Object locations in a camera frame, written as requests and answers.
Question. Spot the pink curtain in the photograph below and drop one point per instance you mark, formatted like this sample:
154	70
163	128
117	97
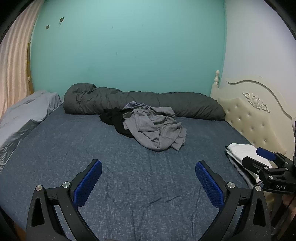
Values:
13	69

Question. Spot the cream tufted headboard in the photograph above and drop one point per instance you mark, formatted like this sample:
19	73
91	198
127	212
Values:
249	118

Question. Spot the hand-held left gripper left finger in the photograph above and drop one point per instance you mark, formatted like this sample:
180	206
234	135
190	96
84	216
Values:
89	183

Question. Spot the wooden frame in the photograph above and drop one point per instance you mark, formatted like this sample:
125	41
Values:
29	69

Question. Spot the blue bed sheet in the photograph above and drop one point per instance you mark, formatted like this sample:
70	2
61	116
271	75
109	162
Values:
127	173

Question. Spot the dark grey rolled duvet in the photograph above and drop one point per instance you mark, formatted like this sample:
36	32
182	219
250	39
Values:
92	99

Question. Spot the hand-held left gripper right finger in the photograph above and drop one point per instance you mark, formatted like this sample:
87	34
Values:
208	183

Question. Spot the person's right hand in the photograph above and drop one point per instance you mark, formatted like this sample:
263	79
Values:
290	204

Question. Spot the blue patterned garment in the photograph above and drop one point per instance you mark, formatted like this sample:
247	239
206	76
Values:
133	105

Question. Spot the crumpled black garment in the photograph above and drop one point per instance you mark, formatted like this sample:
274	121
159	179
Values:
113	119

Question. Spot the grey knit sweater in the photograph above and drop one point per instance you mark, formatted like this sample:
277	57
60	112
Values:
161	136

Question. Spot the folded white garment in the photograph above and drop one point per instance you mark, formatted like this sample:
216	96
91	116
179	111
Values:
240	150

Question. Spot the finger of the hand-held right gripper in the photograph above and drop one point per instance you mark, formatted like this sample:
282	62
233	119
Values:
252	163
266	153

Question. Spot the light grey blanket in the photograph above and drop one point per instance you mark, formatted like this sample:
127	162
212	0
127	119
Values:
25	111

